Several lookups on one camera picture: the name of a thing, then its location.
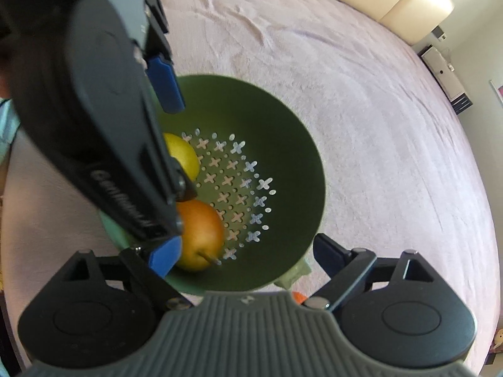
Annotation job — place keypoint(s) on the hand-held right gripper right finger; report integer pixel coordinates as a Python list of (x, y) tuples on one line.
[(327, 255)]

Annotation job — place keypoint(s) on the cream padded headboard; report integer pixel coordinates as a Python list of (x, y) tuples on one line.
[(412, 8)]

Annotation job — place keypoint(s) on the yellow-green pear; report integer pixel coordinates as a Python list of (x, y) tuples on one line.
[(184, 157)]

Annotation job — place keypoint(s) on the pink fleece blanket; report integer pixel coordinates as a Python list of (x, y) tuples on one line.
[(353, 86)]

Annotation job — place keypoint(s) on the red-orange pear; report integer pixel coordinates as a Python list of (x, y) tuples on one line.
[(200, 231)]

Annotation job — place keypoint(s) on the white box appliance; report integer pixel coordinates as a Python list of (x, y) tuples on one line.
[(444, 72)]

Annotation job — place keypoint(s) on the green colander bowl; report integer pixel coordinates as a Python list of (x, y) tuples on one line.
[(275, 145)]

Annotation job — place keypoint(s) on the small wall device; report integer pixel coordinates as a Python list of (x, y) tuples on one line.
[(440, 33)]

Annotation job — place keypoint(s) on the small plush toy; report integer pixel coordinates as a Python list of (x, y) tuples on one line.
[(498, 338)]

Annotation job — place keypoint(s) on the person's striped clothing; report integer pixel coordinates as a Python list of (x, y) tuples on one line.
[(8, 129)]

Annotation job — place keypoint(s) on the wall picture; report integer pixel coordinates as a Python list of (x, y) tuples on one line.
[(497, 93)]

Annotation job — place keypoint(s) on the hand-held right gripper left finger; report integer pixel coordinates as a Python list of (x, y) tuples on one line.
[(166, 259)]

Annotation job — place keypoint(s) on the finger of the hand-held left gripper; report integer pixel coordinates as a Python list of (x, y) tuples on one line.
[(165, 82), (179, 186)]

